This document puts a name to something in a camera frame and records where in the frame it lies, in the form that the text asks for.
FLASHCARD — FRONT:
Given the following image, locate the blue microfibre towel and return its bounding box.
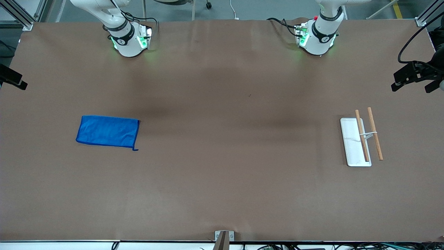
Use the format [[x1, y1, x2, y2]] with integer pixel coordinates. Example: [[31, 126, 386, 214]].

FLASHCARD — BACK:
[[76, 115, 140, 151]]

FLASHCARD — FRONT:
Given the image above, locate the wooden rack rod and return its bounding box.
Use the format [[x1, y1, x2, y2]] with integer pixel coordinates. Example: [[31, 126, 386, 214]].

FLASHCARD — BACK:
[[367, 107, 384, 161], [355, 109, 370, 163]]

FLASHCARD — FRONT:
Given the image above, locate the office chair base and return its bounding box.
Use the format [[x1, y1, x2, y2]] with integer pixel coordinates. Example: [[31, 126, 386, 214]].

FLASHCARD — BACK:
[[142, 0, 213, 20]]

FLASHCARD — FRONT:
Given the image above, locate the brown table cover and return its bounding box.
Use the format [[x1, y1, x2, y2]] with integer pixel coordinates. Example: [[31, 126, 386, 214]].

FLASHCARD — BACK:
[[0, 17, 444, 242]]

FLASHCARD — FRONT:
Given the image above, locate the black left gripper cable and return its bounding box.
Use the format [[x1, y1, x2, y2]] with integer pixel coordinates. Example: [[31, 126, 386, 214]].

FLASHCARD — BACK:
[[398, 12, 444, 65]]

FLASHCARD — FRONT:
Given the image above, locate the aluminium frame post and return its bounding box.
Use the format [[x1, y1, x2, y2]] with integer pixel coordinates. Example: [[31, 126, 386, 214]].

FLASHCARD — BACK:
[[415, 0, 444, 27], [0, 0, 34, 31]]

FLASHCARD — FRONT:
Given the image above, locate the white rack base plate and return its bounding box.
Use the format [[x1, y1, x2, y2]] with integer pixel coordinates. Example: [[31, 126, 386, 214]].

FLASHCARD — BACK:
[[340, 117, 372, 167]]

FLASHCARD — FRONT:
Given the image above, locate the black right arm base cable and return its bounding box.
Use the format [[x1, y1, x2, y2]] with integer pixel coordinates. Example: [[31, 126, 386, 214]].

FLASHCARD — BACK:
[[120, 10, 159, 27]]

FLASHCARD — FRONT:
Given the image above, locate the black arm base cable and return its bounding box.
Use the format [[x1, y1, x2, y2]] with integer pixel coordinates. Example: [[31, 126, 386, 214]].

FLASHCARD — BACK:
[[266, 17, 299, 37], [120, 10, 159, 27]]

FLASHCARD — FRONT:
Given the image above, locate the black left arm base cable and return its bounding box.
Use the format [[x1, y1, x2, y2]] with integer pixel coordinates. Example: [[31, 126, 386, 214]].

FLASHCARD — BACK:
[[266, 17, 299, 37]]

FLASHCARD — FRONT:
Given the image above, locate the grey metal edge bracket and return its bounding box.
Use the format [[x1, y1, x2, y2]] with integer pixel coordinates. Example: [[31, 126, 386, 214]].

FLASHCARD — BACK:
[[214, 231, 235, 250]]

